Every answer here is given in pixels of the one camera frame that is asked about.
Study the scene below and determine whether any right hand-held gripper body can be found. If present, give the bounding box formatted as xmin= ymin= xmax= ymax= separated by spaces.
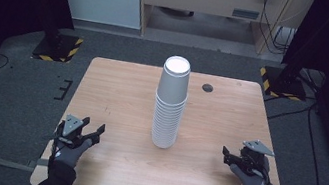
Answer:
xmin=232 ymin=136 xmax=279 ymax=179

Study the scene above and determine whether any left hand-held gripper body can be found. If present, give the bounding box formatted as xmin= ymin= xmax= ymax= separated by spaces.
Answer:
xmin=52 ymin=111 xmax=98 ymax=153

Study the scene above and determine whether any stack of white paper cups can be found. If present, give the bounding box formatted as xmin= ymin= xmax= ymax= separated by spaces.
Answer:
xmin=146 ymin=53 xmax=195 ymax=153

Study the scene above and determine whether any person's left hand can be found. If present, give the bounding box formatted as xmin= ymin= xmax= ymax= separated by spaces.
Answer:
xmin=51 ymin=133 xmax=94 ymax=172

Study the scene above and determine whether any grey floor tape strip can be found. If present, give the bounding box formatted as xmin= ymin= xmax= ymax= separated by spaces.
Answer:
xmin=27 ymin=156 xmax=51 ymax=171

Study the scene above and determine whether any dark round table grommet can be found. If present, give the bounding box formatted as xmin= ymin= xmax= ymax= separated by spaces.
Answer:
xmin=200 ymin=83 xmax=215 ymax=95

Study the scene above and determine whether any black stand with striped base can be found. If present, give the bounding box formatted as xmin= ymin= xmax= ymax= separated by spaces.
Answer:
xmin=254 ymin=31 xmax=317 ymax=104
xmin=29 ymin=0 xmax=92 ymax=67

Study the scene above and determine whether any light wooden desk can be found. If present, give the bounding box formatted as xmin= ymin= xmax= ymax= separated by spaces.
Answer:
xmin=129 ymin=0 xmax=316 ymax=63

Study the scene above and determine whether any bundle of black hanging cables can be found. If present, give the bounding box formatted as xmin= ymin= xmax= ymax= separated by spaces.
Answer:
xmin=253 ymin=0 xmax=303 ymax=58

